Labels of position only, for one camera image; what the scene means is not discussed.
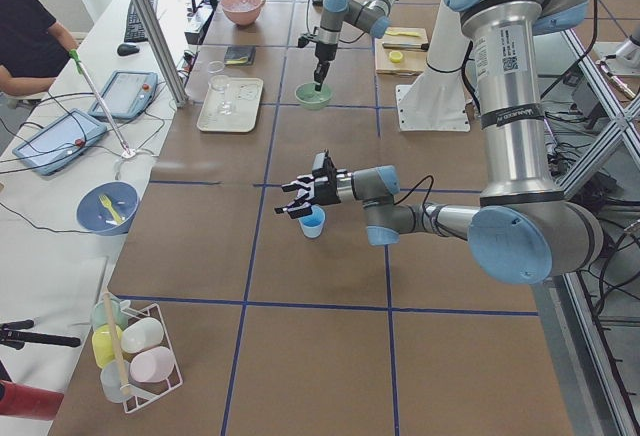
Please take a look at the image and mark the light blue bucket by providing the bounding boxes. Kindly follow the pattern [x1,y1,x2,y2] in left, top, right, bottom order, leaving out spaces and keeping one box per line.
[76,181,139,236]

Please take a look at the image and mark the black tripod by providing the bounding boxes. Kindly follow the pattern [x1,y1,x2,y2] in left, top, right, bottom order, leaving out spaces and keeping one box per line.
[1,319,81,350]

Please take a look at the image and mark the black computer mouse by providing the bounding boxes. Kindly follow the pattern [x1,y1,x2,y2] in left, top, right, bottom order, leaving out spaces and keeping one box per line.
[116,43,140,57]

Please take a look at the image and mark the steel muddler bar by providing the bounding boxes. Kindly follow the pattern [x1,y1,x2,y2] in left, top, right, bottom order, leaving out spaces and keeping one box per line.
[382,42,430,52]

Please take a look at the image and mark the green bowl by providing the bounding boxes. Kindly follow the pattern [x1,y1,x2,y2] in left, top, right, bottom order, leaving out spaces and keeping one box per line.
[294,82,333,110]

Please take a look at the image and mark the person in black shirt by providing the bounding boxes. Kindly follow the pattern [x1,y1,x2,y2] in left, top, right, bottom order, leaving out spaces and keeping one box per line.
[1,0,78,97]

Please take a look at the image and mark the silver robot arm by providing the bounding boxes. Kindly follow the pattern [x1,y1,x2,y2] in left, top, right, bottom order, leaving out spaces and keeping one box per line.
[283,0,603,284]
[314,0,396,92]

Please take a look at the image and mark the green tipped metal rod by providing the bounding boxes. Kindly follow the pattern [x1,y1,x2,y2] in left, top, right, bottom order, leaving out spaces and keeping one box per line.
[69,49,136,160]

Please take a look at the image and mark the aluminium frame post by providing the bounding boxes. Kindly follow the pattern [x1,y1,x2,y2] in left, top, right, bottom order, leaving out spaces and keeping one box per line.
[131,0,189,108]

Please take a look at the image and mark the teach pendant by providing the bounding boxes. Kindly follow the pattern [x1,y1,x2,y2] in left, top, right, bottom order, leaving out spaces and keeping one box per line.
[101,70,159,121]
[12,109,107,176]

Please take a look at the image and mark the wooden cutting board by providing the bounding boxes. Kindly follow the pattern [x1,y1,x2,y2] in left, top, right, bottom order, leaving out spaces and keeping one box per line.
[375,27,429,75]

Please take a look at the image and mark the upper teach pendant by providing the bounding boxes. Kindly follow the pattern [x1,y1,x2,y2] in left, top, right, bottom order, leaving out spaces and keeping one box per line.
[101,70,159,121]

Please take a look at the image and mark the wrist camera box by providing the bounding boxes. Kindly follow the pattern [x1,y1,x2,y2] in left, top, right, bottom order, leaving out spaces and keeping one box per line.
[311,150,337,179]

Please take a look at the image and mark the light blue cup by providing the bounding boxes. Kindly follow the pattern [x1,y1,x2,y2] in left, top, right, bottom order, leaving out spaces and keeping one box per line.
[298,205,326,239]

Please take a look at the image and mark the yellow plastic fork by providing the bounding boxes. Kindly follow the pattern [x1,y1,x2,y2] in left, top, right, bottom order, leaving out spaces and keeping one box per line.
[99,193,124,225]

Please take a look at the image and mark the white cup rack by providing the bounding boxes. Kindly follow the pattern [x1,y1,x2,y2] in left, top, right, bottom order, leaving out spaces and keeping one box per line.
[90,292,184,414]

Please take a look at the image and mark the lower teach pendant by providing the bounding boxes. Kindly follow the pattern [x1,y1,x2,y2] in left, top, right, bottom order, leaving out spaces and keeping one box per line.
[12,109,107,176]

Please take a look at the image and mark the black keyboard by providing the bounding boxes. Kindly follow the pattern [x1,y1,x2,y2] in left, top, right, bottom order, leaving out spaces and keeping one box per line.
[123,2,148,43]

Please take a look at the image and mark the ice cubes in bowl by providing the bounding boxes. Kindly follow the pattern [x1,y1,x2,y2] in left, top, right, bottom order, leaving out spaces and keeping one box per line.
[304,92,326,106]

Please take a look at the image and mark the clear wine glass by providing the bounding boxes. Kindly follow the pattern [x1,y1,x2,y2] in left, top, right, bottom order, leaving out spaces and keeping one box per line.
[207,61,235,116]

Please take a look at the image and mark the red fire extinguisher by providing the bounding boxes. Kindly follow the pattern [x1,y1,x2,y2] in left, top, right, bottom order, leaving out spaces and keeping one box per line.
[0,365,64,421]

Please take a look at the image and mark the lemon half slice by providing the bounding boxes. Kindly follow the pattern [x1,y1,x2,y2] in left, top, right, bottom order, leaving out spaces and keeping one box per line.
[388,50,404,64]

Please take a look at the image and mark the yellow plastic knife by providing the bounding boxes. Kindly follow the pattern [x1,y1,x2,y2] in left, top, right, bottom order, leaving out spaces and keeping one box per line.
[385,30,422,38]

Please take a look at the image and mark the pink bowl of ice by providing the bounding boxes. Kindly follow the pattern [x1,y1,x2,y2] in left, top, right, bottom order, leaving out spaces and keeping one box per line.
[220,0,266,26]

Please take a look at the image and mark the cream bear tray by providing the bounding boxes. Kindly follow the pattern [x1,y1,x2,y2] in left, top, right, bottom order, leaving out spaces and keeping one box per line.
[196,75,264,133]

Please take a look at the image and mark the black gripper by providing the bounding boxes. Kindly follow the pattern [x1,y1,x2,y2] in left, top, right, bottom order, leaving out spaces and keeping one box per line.
[274,171,355,219]
[313,41,338,92]

